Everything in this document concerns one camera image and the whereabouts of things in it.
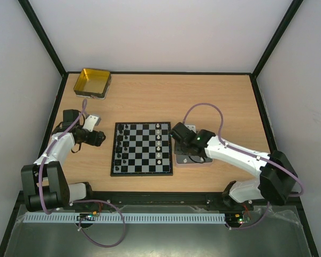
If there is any white slotted cable duct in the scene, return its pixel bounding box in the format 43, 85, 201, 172
23, 213, 225, 224

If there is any purple cable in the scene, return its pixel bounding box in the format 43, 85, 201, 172
182, 102, 304, 231
37, 99, 127, 247

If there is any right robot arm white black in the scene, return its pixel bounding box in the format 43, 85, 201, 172
170, 123, 298, 210

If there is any yellow metal tin box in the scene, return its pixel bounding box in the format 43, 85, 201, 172
73, 68, 112, 100

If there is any black enclosure frame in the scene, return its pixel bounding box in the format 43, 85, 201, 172
0, 1, 321, 256

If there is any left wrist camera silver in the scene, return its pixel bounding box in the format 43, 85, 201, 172
82, 115, 101, 132

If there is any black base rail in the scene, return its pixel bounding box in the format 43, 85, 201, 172
18, 190, 257, 212

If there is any grey tray with pink rim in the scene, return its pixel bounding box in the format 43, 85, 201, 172
174, 142, 213, 168

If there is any black white chess board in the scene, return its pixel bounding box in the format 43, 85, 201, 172
110, 122, 173, 177

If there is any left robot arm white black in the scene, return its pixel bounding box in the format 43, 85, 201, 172
21, 109, 105, 214

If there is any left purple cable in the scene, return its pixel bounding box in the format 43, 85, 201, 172
37, 99, 127, 247

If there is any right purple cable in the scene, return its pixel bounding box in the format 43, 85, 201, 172
182, 102, 304, 231

